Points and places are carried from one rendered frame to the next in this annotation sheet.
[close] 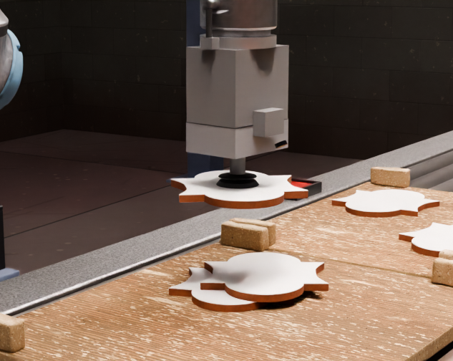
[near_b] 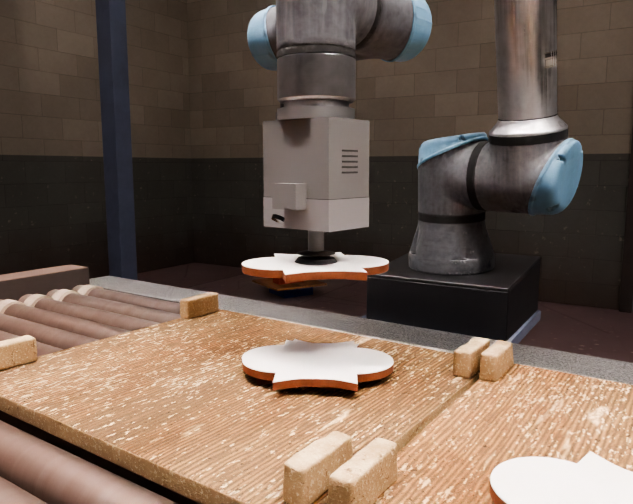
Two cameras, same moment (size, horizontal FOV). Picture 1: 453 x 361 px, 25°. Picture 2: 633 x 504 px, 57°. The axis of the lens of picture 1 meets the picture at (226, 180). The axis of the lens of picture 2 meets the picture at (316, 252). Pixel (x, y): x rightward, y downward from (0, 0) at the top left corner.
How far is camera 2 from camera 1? 119 cm
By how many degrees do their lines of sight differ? 89
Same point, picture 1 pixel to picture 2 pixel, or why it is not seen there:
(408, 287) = not seen: hidden behind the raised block
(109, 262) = (445, 342)
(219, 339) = (173, 360)
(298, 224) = (615, 397)
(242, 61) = (271, 132)
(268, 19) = (288, 88)
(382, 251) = (499, 443)
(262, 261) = (357, 358)
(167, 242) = (534, 359)
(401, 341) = (118, 426)
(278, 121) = (288, 195)
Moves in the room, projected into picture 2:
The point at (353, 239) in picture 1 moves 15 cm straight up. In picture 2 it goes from (559, 427) to (571, 237)
